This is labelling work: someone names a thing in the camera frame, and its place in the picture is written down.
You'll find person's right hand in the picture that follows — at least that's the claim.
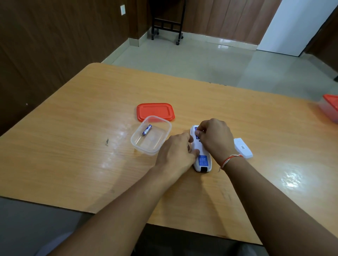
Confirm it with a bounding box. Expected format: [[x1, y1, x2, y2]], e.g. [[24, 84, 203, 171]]
[[195, 118, 237, 167]]

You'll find person's left hand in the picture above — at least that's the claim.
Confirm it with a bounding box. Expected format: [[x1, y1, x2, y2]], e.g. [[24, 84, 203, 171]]
[[155, 132, 200, 174]]

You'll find white remote control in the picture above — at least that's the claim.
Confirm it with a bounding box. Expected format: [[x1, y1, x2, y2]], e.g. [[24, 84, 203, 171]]
[[190, 125, 212, 173]]

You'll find person's left forearm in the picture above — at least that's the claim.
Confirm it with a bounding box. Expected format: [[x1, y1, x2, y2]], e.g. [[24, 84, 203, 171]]
[[47, 166, 185, 256]]

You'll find person's right forearm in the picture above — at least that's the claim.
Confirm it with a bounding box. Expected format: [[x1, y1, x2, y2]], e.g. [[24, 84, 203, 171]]
[[223, 156, 338, 256]]

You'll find red thread wristband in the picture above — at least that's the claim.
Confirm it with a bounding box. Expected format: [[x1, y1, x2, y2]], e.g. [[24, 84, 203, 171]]
[[218, 154, 244, 172]]

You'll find white battery cover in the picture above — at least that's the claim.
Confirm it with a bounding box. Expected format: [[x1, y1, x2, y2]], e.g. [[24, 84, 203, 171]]
[[234, 138, 253, 159]]

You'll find clear plastic container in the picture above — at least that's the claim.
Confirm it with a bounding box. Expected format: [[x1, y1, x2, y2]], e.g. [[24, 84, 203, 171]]
[[131, 116, 172, 156]]

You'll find red plastic lid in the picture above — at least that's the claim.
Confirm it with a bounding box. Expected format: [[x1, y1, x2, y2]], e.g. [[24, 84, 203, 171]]
[[136, 103, 175, 122]]

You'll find black wheeled stand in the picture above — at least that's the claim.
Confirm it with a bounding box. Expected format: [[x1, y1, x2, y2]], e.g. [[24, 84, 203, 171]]
[[151, 0, 186, 45]]

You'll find clear container with red lid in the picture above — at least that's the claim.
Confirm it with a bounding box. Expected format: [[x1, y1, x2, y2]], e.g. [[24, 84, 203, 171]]
[[318, 94, 338, 124]]

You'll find white door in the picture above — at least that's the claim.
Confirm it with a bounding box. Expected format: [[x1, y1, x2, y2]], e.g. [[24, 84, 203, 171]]
[[257, 0, 338, 57]]

